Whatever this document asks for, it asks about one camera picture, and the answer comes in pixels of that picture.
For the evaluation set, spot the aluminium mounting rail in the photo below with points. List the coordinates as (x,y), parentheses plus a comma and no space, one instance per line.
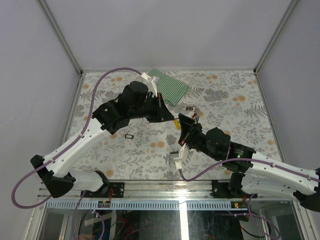
(198,189)

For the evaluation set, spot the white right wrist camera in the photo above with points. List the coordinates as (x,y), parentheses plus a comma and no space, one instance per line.
(179,156)

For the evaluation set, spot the large silver keyring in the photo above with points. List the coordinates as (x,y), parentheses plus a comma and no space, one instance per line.
(191,111)

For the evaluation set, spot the white slotted cable duct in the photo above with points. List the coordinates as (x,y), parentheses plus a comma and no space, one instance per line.
(122,204)

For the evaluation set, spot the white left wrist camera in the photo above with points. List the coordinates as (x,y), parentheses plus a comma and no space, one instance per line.
(151,82)

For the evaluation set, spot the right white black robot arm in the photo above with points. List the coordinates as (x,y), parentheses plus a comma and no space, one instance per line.
(252,172)

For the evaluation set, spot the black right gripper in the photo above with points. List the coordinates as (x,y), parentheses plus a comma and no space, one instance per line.
(186,123)

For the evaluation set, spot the yellow key tag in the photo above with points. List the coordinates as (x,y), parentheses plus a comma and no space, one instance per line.
(177,124)

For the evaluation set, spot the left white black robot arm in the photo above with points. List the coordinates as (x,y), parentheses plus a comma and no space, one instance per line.
(55,169)

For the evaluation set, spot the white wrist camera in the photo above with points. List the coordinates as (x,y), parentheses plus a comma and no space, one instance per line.
(179,156)
(151,82)

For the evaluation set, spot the green white striped cloth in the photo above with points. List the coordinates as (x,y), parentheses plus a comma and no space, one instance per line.
(171,89)

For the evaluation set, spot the floral patterned table mat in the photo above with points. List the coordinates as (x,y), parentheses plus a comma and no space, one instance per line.
(228,100)

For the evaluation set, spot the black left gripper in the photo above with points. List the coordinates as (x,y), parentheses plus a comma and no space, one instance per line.
(165,113)

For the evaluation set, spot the black tag with white label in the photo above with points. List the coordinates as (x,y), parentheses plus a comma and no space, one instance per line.
(129,136)

